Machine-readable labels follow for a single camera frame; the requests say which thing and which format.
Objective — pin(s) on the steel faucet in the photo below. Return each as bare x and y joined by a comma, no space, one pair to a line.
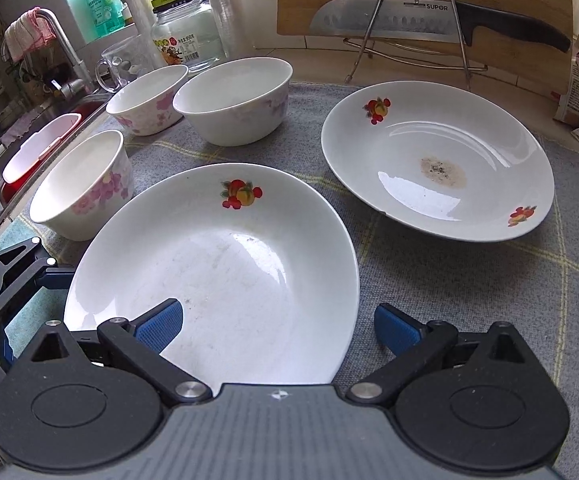
64,45

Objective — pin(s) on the white bowl pink purple flowers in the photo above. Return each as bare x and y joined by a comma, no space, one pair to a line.
79,180

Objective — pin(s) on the clear glass mug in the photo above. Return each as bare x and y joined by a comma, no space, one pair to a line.
129,60

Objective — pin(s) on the grey checked cloth mat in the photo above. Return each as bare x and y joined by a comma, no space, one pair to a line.
304,125

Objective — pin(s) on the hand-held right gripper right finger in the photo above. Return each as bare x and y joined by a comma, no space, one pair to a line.
397,327

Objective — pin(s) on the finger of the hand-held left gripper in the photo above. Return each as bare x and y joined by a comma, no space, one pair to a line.
7,352
59,279

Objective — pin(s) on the teal towel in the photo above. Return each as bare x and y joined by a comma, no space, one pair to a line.
34,320

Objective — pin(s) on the white bowl pale flowers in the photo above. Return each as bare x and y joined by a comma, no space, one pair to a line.
229,115

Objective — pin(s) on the glass jar with label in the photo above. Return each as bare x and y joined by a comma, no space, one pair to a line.
194,40

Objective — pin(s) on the clear plastic wrap roll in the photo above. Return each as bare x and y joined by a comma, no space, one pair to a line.
224,5

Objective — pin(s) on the pink dish cloth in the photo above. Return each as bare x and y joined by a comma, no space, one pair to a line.
24,35

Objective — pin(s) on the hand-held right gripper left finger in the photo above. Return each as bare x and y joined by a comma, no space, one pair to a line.
162,325

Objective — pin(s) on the white fruit-print plate brown stain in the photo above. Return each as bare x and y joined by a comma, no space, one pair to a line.
419,125

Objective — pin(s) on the red and white basin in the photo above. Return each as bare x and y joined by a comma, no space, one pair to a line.
39,147

